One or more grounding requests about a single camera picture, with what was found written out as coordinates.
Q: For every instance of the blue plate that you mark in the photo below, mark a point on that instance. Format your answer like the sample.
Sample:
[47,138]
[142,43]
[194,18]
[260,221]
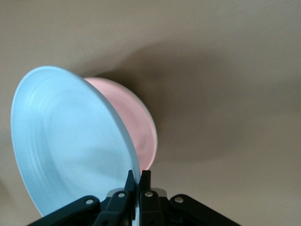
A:
[70,136]

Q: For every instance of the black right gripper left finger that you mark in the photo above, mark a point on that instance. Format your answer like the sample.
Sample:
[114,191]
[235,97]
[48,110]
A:
[110,207]

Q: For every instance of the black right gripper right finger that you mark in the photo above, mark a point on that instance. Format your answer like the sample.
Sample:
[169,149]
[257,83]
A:
[152,207]

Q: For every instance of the pink plate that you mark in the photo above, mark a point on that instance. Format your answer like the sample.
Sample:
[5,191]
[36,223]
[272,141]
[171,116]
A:
[134,117]

